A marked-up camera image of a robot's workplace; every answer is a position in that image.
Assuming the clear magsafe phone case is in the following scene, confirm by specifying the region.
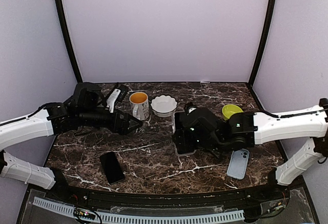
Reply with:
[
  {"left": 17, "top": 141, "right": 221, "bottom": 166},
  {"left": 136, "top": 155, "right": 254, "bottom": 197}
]
[{"left": 172, "top": 112, "right": 196, "bottom": 156}]

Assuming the black phone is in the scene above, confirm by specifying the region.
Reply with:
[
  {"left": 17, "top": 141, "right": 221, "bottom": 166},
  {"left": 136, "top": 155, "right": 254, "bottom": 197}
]
[{"left": 99, "top": 151, "right": 125, "bottom": 185}]

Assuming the light blue phone case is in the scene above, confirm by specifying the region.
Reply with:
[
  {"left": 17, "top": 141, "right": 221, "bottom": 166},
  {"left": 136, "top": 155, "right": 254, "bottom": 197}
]
[{"left": 227, "top": 149, "right": 250, "bottom": 180}]

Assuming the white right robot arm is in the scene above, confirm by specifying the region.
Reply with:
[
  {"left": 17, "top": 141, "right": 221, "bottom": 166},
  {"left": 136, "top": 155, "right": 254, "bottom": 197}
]
[{"left": 172, "top": 98, "right": 327, "bottom": 200}]

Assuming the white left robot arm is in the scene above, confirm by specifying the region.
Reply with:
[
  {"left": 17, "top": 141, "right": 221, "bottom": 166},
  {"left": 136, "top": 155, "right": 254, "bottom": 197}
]
[{"left": 1, "top": 82, "right": 142, "bottom": 201}]

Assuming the white floral mug orange inside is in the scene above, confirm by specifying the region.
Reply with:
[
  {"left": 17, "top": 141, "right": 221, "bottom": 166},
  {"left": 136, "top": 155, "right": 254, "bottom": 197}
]
[{"left": 129, "top": 92, "right": 150, "bottom": 121}]

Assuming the white scalloped dish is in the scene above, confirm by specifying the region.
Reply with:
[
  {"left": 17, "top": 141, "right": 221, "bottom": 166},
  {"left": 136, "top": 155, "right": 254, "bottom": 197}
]
[{"left": 151, "top": 95, "right": 178, "bottom": 118}]

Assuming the lime green bowl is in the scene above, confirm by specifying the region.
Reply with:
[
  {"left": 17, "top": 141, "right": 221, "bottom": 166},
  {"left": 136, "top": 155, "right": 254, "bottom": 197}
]
[{"left": 221, "top": 104, "right": 243, "bottom": 120}]

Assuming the small circuit board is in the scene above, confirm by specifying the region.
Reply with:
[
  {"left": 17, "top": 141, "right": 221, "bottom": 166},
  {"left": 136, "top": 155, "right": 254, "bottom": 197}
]
[{"left": 73, "top": 208, "right": 96, "bottom": 221}]

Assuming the white slotted cable duct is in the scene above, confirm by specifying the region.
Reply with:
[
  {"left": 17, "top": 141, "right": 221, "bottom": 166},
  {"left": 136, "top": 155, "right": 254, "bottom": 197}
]
[{"left": 32, "top": 197, "right": 245, "bottom": 224}]

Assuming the black left frame post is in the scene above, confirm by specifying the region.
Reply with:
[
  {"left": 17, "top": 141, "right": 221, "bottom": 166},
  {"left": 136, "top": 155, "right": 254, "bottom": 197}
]
[{"left": 55, "top": 0, "right": 83, "bottom": 83}]

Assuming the black frame post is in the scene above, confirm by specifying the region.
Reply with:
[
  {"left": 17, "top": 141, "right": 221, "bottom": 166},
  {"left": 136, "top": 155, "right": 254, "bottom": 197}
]
[
  {"left": 248, "top": 0, "right": 276, "bottom": 88},
  {"left": 55, "top": 0, "right": 83, "bottom": 83}
]

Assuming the black right frame post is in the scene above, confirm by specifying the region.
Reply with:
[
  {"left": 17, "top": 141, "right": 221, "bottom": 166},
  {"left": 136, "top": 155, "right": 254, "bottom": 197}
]
[{"left": 248, "top": 0, "right": 276, "bottom": 88}]

